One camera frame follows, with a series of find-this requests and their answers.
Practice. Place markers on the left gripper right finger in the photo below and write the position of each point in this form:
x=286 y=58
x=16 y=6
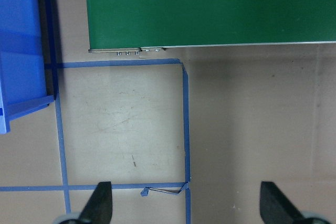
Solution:
x=275 y=207

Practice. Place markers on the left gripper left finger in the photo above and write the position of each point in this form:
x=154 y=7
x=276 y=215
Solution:
x=99 y=206

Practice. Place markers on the blue bin with buttons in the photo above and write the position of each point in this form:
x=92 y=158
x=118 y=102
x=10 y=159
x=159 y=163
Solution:
x=23 y=85

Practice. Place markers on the green conveyor belt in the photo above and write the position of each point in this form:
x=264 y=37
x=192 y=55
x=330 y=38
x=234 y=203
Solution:
x=135 y=25

